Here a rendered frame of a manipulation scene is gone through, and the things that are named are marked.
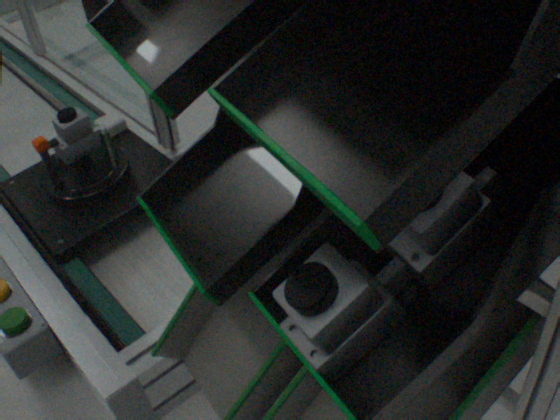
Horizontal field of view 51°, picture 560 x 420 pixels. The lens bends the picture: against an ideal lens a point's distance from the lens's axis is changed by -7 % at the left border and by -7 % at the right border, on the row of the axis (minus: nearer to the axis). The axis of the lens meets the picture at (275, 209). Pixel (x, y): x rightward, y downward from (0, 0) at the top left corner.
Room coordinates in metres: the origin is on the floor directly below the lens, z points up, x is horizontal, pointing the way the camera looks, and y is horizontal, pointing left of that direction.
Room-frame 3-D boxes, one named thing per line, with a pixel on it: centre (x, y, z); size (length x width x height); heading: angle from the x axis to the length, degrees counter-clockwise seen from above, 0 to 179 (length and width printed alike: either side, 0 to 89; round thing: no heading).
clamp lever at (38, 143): (0.75, 0.32, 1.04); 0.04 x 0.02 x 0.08; 126
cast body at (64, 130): (0.78, 0.28, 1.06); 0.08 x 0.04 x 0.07; 126
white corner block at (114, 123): (0.91, 0.26, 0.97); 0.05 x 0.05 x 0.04; 36
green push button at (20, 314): (0.50, 0.35, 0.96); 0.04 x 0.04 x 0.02
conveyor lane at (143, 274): (0.87, 0.32, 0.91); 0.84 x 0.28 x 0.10; 36
